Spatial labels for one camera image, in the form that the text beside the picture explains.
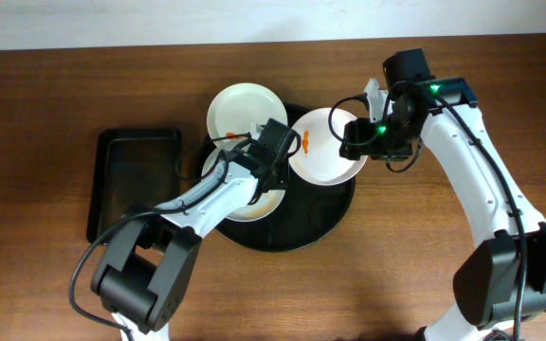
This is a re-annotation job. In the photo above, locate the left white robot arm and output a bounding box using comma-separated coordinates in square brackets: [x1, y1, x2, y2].
[91, 119, 300, 340]

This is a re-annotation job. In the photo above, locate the left black cable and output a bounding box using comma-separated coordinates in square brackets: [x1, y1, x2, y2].
[67, 131, 302, 341]

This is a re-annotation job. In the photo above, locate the rectangular black tray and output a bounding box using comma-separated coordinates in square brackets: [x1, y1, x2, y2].
[86, 128, 182, 242]

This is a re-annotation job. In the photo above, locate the pinkish white plate top right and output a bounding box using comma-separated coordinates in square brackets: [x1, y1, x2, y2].
[289, 108, 367, 186]

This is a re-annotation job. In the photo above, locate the light grey plate bottom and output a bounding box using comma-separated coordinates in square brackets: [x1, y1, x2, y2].
[201, 141, 285, 223]

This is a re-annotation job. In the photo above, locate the right black cable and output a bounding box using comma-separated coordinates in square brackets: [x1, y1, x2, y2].
[327, 80, 530, 341]

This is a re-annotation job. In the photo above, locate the white plate top left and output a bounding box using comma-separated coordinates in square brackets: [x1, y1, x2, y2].
[207, 82, 288, 139]

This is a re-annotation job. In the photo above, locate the black cable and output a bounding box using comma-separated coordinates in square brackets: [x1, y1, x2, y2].
[67, 131, 302, 341]
[327, 80, 530, 341]

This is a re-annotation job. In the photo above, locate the round black serving tray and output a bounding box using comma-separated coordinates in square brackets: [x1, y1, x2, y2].
[196, 102, 356, 253]

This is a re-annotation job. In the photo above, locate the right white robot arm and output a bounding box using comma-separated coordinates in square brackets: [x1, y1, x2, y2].
[338, 48, 546, 341]

